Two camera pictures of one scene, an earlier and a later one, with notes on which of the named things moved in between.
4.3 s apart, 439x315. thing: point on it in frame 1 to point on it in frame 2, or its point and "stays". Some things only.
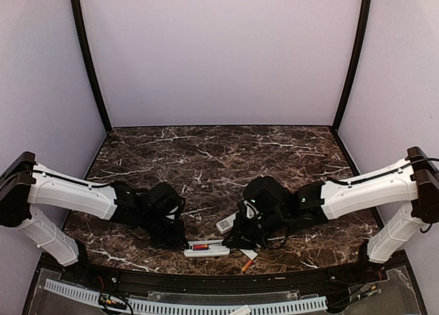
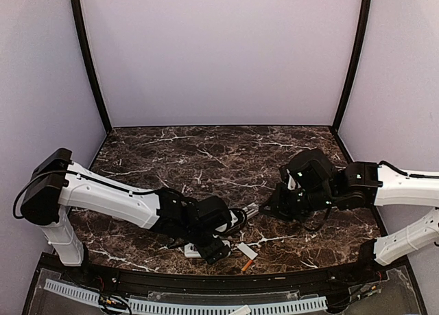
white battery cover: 250,253 stays
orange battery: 247,265 stays
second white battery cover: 243,310 stays
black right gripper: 240,238 to 278,206
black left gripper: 176,241 to 214,253
